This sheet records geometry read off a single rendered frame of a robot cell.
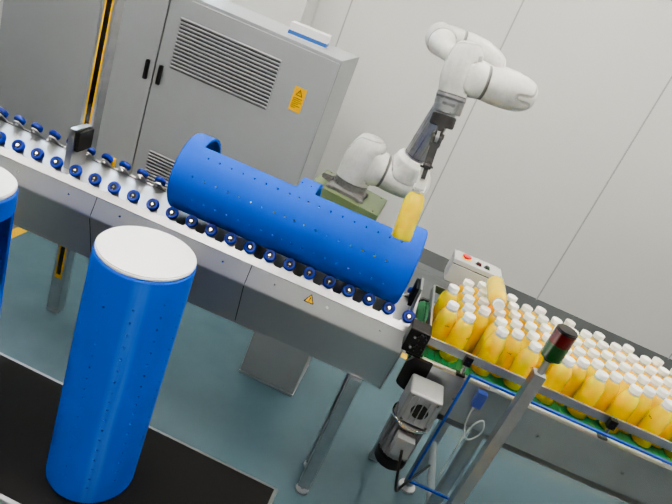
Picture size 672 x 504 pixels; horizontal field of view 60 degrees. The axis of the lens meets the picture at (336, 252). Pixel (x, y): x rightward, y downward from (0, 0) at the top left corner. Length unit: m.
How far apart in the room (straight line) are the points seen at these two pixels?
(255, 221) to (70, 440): 0.88
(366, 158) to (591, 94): 2.53
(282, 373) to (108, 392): 1.29
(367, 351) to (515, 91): 0.99
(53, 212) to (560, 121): 3.57
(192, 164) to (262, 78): 1.66
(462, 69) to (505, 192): 3.10
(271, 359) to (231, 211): 1.13
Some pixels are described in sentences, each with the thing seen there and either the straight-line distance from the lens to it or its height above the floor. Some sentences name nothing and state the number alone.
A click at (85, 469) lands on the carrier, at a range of 2.09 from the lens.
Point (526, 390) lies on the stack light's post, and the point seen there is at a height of 1.04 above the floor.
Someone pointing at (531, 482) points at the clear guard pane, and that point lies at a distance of 2.21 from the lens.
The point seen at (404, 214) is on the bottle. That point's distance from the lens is 1.83.
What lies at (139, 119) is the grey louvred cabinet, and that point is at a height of 0.63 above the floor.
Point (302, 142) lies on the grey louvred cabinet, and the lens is 3.60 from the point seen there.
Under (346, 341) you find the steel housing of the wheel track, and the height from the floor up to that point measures 0.78.
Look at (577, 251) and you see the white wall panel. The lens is 5.02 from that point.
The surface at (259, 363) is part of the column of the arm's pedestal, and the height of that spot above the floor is 0.10.
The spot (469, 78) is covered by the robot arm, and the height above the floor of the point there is 1.76.
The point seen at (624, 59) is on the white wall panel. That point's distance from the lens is 4.76.
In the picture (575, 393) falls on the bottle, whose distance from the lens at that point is 2.22.
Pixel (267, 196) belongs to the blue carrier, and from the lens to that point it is 1.96.
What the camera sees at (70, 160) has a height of 0.97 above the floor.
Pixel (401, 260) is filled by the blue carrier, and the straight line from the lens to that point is 1.93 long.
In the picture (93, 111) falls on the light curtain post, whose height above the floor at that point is 1.04.
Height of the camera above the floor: 1.90
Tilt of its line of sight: 24 degrees down
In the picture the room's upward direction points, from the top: 23 degrees clockwise
